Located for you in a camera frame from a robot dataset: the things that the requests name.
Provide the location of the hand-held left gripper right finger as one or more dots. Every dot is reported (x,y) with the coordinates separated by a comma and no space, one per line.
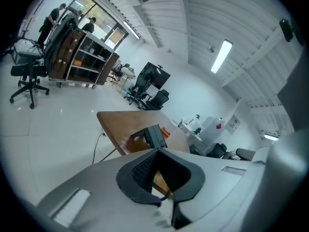
(217,175)

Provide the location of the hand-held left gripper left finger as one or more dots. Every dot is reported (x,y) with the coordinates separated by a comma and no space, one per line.
(101,178)

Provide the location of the large black mesh chair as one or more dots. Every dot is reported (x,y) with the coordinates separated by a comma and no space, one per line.
(217,150)

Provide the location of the grey cabinet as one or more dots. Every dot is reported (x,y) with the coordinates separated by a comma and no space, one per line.
(212,134)

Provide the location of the red sticker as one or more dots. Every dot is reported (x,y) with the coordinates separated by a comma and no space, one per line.
(219,126)

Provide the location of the white desk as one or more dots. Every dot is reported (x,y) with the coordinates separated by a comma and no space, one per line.
(190,132)

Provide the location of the wooden table with black legs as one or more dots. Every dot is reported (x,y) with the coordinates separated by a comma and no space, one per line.
(120,124)

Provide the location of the green potted plant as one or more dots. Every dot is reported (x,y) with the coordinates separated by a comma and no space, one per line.
(198,116)

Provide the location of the orange tray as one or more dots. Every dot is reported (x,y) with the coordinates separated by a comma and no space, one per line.
(165,132)

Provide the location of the black high-back office chair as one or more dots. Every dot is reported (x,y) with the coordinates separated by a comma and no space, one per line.
(158,100)

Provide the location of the black mesh office chair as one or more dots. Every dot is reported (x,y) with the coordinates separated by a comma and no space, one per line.
(138,88)

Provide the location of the office chair with backpack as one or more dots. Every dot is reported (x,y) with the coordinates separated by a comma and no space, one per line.
(117,71)

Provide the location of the round white table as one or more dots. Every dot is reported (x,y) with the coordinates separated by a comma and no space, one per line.
(126,72)

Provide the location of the black television screen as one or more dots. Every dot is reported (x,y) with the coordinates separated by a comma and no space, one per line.
(154,75)

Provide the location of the orange box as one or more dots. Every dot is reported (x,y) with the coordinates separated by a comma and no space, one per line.
(77,62)

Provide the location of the long ceiling light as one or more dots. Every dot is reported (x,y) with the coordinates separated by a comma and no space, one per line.
(221,55)
(131,30)

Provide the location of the wheeled shelf cart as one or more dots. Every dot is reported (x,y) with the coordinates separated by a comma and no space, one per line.
(84,57)

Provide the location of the office chair with grey jacket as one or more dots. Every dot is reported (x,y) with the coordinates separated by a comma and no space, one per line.
(58,45)

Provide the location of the glass door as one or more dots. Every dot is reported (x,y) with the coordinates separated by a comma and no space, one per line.
(117,36)

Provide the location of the grey white device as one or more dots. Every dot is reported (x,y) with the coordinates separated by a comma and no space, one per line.
(24,51)

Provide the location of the black oblong device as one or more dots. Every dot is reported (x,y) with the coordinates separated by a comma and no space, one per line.
(286,30)

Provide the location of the large window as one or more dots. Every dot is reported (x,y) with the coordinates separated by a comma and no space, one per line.
(96,11)

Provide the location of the wall poster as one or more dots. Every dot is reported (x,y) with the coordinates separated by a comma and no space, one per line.
(234,124)

